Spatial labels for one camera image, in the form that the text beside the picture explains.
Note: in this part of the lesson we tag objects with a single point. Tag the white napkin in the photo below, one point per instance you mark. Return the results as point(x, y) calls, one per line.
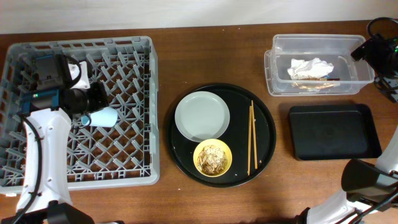
point(309, 69)

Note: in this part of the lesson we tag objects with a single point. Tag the gold foil wrapper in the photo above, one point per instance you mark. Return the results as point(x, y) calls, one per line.
point(317, 84)

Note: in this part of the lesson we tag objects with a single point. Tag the right wooden chopstick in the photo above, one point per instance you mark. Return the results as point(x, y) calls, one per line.
point(254, 134)

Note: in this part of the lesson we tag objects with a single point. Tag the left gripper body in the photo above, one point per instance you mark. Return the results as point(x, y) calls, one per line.
point(101, 97)

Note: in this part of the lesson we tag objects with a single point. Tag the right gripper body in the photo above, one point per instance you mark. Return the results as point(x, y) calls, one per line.
point(359, 50)

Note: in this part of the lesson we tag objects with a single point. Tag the yellow bowl with food scraps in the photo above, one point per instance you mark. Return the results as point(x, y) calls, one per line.
point(212, 158)

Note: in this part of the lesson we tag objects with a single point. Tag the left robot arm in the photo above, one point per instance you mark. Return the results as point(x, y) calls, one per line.
point(46, 114)

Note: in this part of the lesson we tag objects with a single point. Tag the grey dishwasher rack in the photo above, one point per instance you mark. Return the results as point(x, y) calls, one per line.
point(124, 155)

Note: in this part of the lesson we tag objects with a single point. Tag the wooden chopstick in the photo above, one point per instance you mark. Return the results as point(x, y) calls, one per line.
point(249, 140)
point(254, 134)

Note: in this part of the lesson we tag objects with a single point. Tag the left wooden chopstick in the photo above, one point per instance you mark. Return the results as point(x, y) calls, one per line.
point(249, 140)

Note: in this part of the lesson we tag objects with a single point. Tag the black rectangular tray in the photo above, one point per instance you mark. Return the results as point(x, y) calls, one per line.
point(327, 132)

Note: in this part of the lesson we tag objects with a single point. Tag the light blue cup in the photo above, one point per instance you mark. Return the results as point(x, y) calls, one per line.
point(105, 118)

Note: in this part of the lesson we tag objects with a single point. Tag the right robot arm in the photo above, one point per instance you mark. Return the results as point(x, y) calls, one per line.
point(366, 188)

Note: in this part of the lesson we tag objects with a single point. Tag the clear plastic bin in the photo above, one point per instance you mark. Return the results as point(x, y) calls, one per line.
point(332, 48)

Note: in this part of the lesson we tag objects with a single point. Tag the grey plate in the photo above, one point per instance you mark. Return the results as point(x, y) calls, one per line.
point(202, 115)

